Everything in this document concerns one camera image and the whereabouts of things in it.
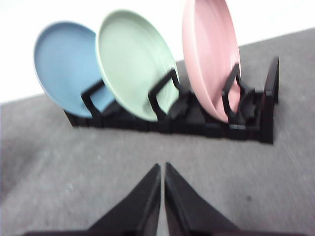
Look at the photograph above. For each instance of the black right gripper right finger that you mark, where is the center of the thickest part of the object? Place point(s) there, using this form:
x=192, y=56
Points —
x=188, y=212

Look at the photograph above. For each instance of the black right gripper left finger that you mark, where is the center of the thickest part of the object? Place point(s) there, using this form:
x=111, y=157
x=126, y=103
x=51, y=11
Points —
x=136, y=214

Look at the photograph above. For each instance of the green plate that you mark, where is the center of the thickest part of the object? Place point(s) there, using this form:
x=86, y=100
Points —
x=133, y=56

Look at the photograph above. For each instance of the black plate rack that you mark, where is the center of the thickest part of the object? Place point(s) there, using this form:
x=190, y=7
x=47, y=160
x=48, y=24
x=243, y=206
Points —
x=246, y=114

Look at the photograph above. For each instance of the pink plate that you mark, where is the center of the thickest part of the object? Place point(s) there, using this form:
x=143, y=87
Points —
x=212, y=51

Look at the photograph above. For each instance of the blue plate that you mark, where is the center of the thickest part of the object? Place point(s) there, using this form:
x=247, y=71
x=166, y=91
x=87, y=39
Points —
x=65, y=59

